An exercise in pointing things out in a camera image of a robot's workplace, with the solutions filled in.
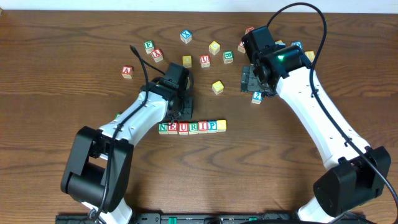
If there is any red u block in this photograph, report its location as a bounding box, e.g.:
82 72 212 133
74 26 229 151
200 55 211 68
178 123 189 135

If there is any red E wooden block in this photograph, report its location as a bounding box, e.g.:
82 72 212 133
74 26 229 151
167 123 178 134

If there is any green R wooden block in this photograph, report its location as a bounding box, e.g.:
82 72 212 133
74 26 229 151
188 122 198 134

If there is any green N wooden block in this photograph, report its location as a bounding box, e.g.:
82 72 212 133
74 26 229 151
158 123 169 134

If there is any red i block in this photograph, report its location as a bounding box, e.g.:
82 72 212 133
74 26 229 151
198 121 208 134
238 41 246 54

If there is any blue P wooden block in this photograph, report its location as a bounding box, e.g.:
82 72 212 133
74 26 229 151
208 121 218 133

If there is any yellow S wooden block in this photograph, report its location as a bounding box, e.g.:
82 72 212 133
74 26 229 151
216 119 227 132

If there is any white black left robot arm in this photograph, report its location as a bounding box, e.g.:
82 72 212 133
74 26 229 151
60 63 194 223

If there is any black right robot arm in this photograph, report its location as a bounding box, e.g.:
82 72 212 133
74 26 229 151
241 26 391 223

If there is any blue 2 wooden block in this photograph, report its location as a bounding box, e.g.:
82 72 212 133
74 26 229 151
251 92 263 105

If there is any yellow Q wooden block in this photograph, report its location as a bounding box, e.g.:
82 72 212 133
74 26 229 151
212 80 224 95

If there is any green B wooden block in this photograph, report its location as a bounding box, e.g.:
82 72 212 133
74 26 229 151
223 50 234 63

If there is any yellow block left middle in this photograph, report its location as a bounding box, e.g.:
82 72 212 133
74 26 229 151
182 55 192 68

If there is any yellow block upper right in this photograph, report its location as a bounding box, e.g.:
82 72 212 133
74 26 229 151
275 40 284 45

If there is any yellow block upper centre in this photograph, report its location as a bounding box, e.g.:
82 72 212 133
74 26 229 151
209 41 221 55

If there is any red block far top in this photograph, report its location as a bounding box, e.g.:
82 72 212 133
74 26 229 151
245 27 255 34

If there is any red X wooden block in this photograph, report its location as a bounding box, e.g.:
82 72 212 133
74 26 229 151
150 49 164 63

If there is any blue D block upper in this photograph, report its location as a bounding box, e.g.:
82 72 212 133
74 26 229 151
291 41 303 49

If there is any red A wooden block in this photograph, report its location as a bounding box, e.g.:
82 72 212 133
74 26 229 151
121 65 134 79

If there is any yellow 8 wooden block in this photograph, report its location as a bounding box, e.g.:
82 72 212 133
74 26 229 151
305 51 315 62

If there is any green F wooden block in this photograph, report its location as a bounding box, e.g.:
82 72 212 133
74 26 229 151
144 40 155 54

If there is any blue X wooden block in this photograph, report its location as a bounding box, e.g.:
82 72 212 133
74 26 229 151
180 30 192 44

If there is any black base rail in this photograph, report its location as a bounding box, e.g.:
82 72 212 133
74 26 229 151
55 213 368 224

